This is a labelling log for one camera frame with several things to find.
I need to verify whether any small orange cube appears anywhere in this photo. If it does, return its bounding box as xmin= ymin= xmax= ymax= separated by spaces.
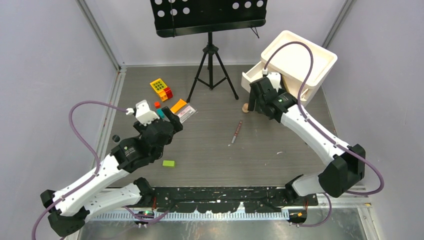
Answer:
xmin=154 ymin=101 xmax=161 ymax=109

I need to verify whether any white drawer organizer box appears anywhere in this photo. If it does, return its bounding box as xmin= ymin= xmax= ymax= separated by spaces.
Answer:
xmin=260 ymin=30 xmax=338 ymax=106

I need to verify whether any red orange toy block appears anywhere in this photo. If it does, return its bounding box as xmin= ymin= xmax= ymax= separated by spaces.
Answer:
xmin=158 ymin=87 xmax=173 ymax=102

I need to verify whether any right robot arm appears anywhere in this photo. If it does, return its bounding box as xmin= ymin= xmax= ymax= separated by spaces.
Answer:
xmin=248 ymin=77 xmax=366 ymax=205

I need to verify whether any clear false lashes pack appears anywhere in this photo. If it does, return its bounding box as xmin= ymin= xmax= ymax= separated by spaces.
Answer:
xmin=177 ymin=104 xmax=197 ymax=124

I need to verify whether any red silver lip pen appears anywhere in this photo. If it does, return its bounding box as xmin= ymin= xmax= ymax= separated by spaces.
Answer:
xmin=230 ymin=120 xmax=243 ymax=144

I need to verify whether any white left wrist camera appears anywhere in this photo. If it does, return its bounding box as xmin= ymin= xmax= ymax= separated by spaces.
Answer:
xmin=126 ymin=99 xmax=160 ymax=127

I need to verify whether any clear small cup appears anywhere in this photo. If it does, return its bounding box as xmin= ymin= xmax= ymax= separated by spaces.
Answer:
xmin=111 ymin=134 xmax=121 ymax=143

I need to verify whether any orange white tube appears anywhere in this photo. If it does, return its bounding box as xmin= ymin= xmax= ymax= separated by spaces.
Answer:
xmin=170 ymin=98 xmax=187 ymax=114

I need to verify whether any white drawer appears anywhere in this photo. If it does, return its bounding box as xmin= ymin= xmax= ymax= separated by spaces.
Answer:
xmin=241 ymin=61 xmax=285 ymax=94

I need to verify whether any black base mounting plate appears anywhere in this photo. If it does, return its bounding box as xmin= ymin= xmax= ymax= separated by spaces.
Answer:
xmin=131 ymin=186 xmax=318 ymax=214

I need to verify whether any black music stand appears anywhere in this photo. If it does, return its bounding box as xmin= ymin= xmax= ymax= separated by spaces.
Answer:
xmin=150 ymin=0 xmax=268 ymax=101

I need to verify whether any green rectangular block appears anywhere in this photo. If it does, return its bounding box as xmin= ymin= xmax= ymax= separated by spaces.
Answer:
xmin=162 ymin=160 xmax=176 ymax=168

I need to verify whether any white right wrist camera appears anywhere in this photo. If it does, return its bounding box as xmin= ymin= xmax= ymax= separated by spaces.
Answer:
xmin=262 ymin=68 xmax=282 ymax=92

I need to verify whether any wooden knob figure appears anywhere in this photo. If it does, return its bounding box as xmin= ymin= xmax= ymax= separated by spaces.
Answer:
xmin=242 ymin=103 xmax=249 ymax=113

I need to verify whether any yellow green toy block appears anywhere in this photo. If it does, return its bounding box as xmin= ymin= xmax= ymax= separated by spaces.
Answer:
xmin=150 ymin=78 xmax=168 ymax=94

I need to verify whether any thin tan wooden pencil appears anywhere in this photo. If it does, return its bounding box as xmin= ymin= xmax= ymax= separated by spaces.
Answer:
xmin=281 ymin=75 xmax=292 ymax=94

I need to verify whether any teal block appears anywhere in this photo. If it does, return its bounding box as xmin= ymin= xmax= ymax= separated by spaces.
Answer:
xmin=156 ymin=108 xmax=166 ymax=119

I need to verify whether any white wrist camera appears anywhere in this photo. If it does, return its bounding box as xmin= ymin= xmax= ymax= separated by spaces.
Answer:
xmin=262 ymin=68 xmax=282 ymax=92
xmin=126 ymin=99 xmax=160 ymax=127

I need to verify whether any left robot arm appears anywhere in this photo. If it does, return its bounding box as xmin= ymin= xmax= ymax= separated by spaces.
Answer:
xmin=40 ymin=101 xmax=183 ymax=237

